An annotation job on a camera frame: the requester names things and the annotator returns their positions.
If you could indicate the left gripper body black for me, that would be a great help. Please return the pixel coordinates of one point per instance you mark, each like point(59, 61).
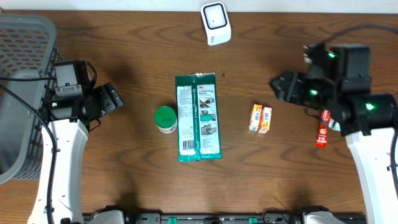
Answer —
point(106, 101)

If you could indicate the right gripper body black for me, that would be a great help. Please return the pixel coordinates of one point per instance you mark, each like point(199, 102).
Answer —
point(316, 93)

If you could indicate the orange tissue pack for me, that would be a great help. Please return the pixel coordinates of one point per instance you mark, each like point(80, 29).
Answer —
point(255, 117)
point(265, 120)

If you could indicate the mint green wipes pack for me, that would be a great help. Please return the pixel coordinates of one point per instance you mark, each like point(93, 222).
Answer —
point(334, 125)

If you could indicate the red adhesive tube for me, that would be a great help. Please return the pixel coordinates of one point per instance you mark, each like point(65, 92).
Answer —
point(322, 136)

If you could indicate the green-lidded small jar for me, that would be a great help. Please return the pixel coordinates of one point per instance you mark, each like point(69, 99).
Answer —
point(166, 119)

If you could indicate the green 3M adhesive package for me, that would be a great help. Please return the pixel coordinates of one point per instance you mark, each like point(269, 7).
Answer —
point(197, 117)

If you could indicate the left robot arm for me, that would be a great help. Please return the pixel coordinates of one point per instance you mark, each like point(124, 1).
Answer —
point(67, 125)

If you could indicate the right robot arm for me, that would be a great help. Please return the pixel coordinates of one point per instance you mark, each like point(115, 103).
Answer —
point(368, 122)

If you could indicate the white barcode scanner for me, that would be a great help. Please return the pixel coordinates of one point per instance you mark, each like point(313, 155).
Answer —
point(216, 23)

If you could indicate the grey plastic mesh basket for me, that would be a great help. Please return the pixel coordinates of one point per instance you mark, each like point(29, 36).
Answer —
point(28, 57)

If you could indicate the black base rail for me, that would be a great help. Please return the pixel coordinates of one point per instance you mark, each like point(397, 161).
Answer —
point(270, 215)

